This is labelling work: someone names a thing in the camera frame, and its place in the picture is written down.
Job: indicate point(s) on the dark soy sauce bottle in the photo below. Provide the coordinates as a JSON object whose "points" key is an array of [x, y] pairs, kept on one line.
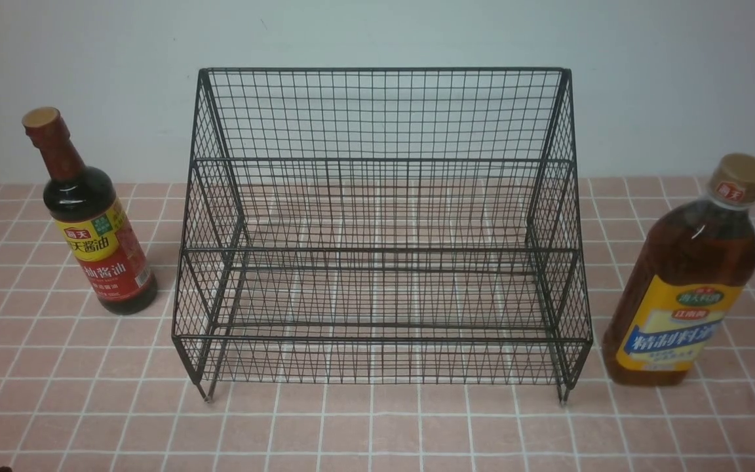
{"points": [[85, 207]]}

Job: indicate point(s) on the amber cooking wine bottle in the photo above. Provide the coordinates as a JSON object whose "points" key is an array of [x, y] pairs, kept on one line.
{"points": [[692, 268]]}

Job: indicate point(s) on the black wire mesh shelf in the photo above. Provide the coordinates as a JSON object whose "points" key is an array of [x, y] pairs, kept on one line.
{"points": [[383, 225]]}

